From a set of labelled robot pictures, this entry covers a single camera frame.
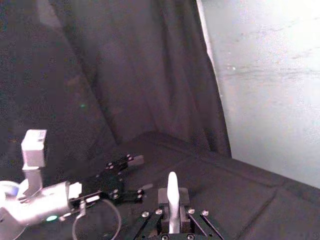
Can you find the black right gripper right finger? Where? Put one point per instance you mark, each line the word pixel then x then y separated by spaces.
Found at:
pixel 184 200

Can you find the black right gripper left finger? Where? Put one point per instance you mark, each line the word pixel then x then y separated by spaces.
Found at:
pixel 162 200

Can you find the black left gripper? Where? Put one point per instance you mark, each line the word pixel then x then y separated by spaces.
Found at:
pixel 110 183

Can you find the small white plastic piece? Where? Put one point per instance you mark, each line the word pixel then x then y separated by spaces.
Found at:
pixel 173 190

